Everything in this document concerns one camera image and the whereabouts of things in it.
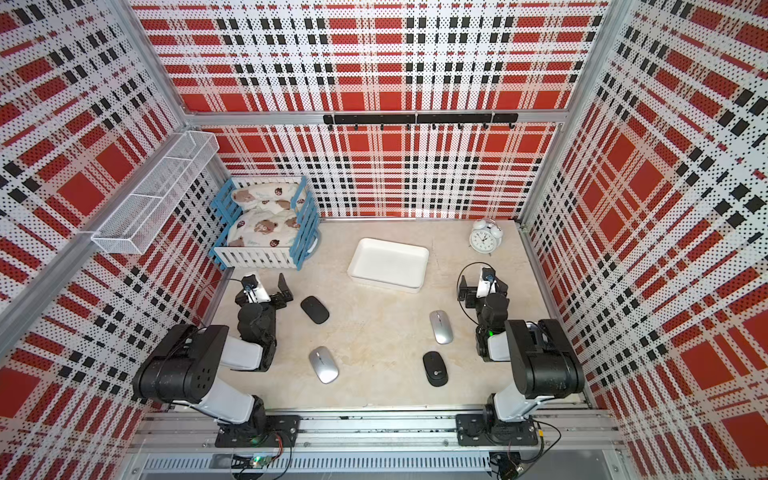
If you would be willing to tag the blue white toy crib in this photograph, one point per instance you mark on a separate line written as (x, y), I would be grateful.
(294, 256)

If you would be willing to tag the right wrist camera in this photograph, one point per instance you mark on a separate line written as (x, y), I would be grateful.
(486, 282)

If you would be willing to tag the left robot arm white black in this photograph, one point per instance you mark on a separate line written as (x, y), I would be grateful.
(183, 369)

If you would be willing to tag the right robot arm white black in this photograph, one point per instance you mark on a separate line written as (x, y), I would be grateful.
(543, 363)

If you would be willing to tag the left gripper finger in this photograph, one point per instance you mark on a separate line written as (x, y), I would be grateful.
(249, 283)
(283, 289)

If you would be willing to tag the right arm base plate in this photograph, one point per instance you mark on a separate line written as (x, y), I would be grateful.
(477, 430)

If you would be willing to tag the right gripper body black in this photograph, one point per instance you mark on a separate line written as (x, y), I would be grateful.
(472, 298)

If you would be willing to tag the aluminium front rail frame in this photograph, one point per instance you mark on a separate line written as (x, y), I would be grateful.
(576, 443)

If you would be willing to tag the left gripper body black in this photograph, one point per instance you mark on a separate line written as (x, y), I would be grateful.
(277, 300)

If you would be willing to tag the bear print pillow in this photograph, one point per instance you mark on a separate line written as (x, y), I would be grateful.
(272, 197)

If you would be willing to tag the black wall hook rail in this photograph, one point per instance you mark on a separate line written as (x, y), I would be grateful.
(357, 120)

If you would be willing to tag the white plastic storage tray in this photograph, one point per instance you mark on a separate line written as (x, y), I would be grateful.
(390, 265)

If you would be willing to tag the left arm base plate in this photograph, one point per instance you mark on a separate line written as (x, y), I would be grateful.
(271, 431)

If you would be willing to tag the black mouse with logo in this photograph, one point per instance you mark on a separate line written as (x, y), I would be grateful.
(435, 369)

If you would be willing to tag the white wire mesh shelf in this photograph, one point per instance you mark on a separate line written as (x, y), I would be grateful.
(133, 226)

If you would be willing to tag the bear print blanket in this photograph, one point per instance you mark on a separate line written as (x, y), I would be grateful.
(271, 224)

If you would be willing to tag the right camera cable black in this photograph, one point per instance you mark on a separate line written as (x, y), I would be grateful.
(471, 293)

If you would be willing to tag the green circuit board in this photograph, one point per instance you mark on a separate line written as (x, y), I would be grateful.
(259, 462)

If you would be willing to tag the white twin-bell alarm clock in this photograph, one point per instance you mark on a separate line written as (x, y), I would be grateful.
(486, 236)

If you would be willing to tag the silver mouse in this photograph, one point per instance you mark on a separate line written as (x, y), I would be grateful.
(324, 365)
(441, 327)

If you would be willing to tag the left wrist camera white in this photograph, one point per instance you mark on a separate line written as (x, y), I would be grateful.
(260, 295)

